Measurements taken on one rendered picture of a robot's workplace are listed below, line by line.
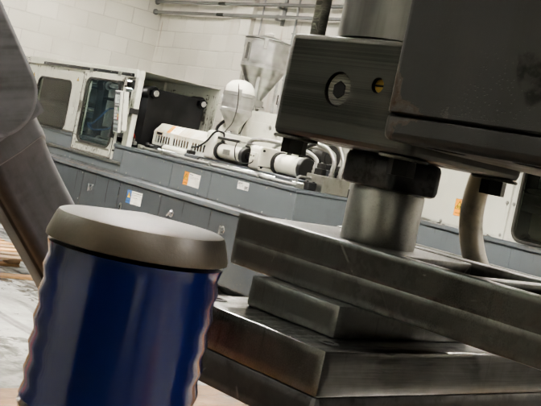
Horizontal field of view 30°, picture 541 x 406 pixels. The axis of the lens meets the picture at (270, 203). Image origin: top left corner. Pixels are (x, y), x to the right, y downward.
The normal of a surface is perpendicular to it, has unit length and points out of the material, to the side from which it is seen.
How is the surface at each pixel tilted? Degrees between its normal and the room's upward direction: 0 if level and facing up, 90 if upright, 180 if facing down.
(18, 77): 90
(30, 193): 96
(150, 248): 72
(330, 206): 90
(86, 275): 76
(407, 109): 90
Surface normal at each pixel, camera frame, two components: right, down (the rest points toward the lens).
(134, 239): 0.09, -0.26
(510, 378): 0.66, 0.18
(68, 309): -0.51, 0.19
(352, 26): -0.88, -0.16
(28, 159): 0.76, 0.32
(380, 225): -0.14, 0.02
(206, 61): -0.76, -0.13
